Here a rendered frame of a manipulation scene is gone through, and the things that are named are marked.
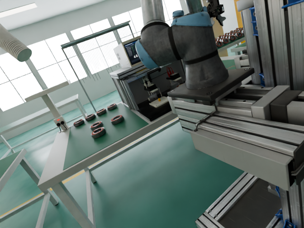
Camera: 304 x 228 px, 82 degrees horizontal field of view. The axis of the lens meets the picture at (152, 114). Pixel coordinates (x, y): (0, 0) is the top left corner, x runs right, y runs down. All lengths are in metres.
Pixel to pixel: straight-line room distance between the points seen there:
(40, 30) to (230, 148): 7.76
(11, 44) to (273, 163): 2.13
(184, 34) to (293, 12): 0.28
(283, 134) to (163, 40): 0.43
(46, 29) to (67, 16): 0.88
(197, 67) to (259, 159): 0.33
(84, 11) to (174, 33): 7.50
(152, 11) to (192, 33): 0.20
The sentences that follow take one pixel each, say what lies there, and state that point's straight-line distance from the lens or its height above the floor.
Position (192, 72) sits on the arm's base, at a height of 1.09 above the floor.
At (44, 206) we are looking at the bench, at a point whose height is 0.20.
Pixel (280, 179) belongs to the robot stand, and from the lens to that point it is 0.45.
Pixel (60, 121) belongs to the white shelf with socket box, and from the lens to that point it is 2.03.
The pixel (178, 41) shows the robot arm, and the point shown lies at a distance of 0.61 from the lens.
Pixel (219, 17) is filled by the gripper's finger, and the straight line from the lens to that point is 1.53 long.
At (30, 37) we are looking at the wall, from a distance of 7.97.
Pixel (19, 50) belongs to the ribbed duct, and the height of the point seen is 1.61.
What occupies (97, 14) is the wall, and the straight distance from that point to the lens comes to 8.08.
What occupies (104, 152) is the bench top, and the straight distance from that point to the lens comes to 1.18.
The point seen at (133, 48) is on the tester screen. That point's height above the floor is 1.25.
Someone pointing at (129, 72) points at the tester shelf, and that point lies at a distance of 1.48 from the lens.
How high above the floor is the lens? 1.23
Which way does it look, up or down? 21 degrees down
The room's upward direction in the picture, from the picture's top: 22 degrees counter-clockwise
